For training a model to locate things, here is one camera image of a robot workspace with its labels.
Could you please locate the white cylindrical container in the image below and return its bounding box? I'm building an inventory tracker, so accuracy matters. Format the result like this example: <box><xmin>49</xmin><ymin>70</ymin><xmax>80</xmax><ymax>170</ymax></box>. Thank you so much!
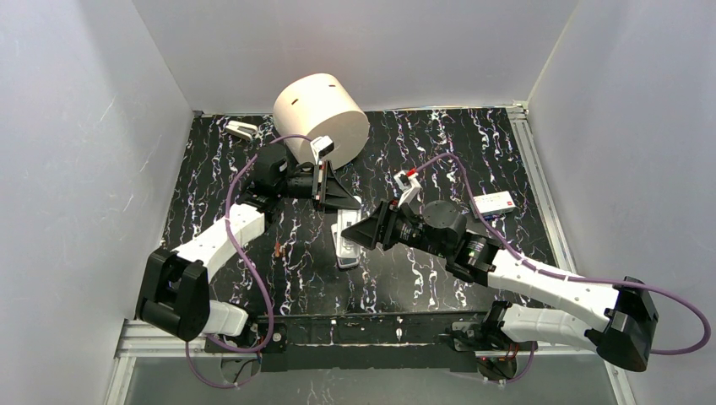
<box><xmin>273</xmin><ymin>73</ymin><xmax>370</xmax><ymax>169</ymax></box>

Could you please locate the aluminium frame rail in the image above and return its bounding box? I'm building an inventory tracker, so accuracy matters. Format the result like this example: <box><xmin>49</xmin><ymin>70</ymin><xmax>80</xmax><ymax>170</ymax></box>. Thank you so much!
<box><xmin>507</xmin><ymin>101</ymin><xmax>637</xmax><ymax>405</ymax></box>

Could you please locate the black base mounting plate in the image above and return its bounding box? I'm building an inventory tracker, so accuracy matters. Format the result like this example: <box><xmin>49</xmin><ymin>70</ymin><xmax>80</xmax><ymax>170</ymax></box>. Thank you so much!
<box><xmin>246</xmin><ymin>312</ymin><xmax>518</xmax><ymax>381</ymax></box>

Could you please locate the white battery box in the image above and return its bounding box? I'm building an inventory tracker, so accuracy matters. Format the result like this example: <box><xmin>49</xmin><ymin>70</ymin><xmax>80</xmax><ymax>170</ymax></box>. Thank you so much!
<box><xmin>473</xmin><ymin>191</ymin><xmax>516</xmax><ymax>219</ymax></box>

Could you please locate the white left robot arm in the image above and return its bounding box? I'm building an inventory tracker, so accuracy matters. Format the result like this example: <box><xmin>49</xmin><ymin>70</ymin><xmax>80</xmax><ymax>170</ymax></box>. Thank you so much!
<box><xmin>135</xmin><ymin>136</ymin><xmax>361</xmax><ymax>342</ymax></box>

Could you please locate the small grey remote control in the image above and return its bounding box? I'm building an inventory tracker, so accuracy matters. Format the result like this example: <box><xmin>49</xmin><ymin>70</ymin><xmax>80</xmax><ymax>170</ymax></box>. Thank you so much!
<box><xmin>330</xmin><ymin>224</ymin><xmax>361</xmax><ymax>271</ymax></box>

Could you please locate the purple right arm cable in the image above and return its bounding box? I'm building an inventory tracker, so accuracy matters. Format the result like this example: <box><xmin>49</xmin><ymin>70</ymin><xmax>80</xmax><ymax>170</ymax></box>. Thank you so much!
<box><xmin>410</xmin><ymin>152</ymin><xmax>713</xmax><ymax>385</ymax></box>

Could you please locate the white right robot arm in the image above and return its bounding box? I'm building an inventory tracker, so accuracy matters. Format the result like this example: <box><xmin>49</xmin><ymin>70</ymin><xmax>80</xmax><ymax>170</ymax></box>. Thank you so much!
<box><xmin>340</xmin><ymin>200</ymin><xmax>659</xmax><ymax>372</ymax></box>

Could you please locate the white remote control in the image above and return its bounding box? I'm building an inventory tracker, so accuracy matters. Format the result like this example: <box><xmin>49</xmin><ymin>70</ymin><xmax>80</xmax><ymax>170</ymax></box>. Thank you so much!
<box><xmin>336</xmin><ymin>196</ymin><xmax>361</xmax><ymax>240</ymax></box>

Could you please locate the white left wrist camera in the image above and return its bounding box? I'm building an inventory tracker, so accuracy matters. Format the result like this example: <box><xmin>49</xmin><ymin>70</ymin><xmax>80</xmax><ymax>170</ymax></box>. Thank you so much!
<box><xmin>309</xmin><ymin>136</ymin><xmax>334</xmax><ymax>165</ymax></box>

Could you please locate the white stapler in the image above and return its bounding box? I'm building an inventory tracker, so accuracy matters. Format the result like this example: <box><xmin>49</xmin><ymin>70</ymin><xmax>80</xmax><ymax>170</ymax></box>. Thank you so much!
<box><xmin>225</xmin><ymin>120</ymin><xmax>258</xmax><ymax>141</ymax></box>

